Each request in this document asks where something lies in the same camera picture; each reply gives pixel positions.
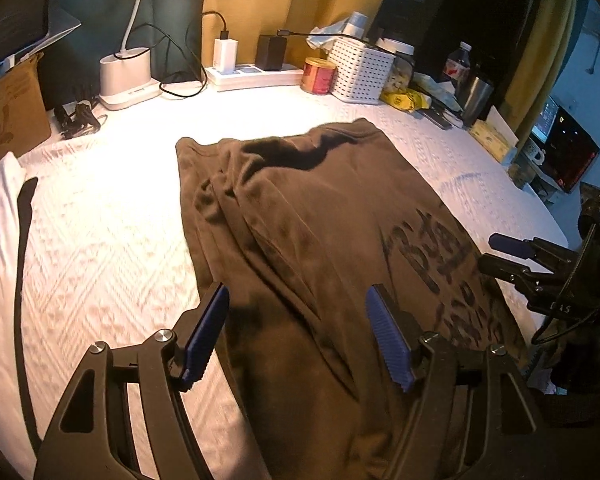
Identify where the computer monitor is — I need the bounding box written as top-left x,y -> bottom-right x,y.
531,96 -> 600,193

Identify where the black strap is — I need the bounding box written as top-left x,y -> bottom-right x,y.
11,176 -> 44,456

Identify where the white perforated plastic basket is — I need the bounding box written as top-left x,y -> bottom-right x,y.
327,38 -> 394,105

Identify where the black smartphone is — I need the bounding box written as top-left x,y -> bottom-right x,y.
420,108 -> 452,130

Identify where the white desk lamp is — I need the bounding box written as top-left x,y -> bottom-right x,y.
98,0 -> 161,110

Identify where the black clips bundle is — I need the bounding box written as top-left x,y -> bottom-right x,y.
54,100 -> 102,140

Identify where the wet wipes pack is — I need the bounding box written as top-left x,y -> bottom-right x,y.
412,72 -> 463,112

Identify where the white usb charger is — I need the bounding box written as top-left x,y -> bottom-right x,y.
212,38 -> 238,75

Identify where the brown t-shirt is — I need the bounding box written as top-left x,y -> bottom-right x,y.
176,118 -> 528,479

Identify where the teal curtain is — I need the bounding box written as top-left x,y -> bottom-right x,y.
38,0 -> 204,110

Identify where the white mug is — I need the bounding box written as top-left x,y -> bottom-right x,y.
522,138 -> 545,166

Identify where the black power adapter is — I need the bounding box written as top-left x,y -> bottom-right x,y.
254,35 -> 287,72

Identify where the tablet with dark screen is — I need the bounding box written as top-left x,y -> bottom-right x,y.
0,0 -> 81,76

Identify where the yellow tissue box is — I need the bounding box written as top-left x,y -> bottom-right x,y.
469,106 -> 518,165

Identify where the right yellow curtain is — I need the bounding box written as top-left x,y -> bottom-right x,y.
500,0 -> 577,142

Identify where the white power strip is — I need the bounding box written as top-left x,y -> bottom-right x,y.
206,63 -> 303,92

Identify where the brown cardboard box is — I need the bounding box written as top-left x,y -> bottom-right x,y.
0,52 -> 50,161

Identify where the red tin can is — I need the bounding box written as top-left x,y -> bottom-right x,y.
300,58 -> 337,96

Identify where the stainless steel tumbler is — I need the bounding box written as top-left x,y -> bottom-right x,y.
455,75 -> 494,127

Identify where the clear water bottle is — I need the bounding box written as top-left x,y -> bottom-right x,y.
442,41 -> 471,87

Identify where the yellow snack bag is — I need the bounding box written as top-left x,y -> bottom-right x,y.
380,89 -> 431,113

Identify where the white textured table cloth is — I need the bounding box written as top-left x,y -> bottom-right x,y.
0,87 -> 566,479

